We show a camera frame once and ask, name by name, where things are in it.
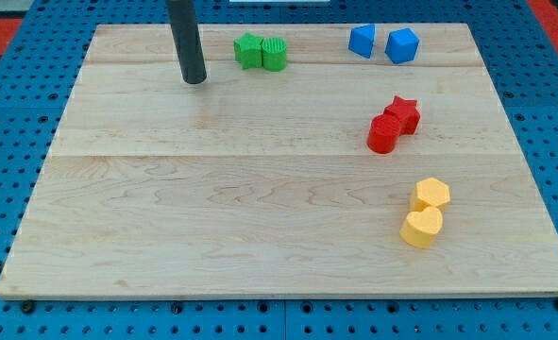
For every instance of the green cylinder block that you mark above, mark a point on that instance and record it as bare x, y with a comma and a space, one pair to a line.
274, 54

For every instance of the green star block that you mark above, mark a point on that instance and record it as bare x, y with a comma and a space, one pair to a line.
248, 50

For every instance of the yellow hexagon block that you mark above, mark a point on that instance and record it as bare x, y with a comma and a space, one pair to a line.
430, 192

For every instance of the yellow heart block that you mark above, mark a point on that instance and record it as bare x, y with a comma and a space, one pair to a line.
420, 228

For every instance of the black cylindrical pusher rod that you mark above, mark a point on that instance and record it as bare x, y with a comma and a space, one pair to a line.
184, 27

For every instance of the light wooden board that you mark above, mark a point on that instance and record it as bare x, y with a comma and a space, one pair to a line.
258, 184

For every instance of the blue triangle block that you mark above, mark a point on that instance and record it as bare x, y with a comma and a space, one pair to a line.
361, 40

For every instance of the red cylinder block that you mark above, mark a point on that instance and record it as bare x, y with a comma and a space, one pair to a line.
383, 133

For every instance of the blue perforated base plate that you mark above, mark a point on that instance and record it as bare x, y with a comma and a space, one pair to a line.
38, 71

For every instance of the red star block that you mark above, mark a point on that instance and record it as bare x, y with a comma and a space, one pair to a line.
407, 113

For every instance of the blue cube block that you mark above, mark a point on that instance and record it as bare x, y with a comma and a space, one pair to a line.
401, 45

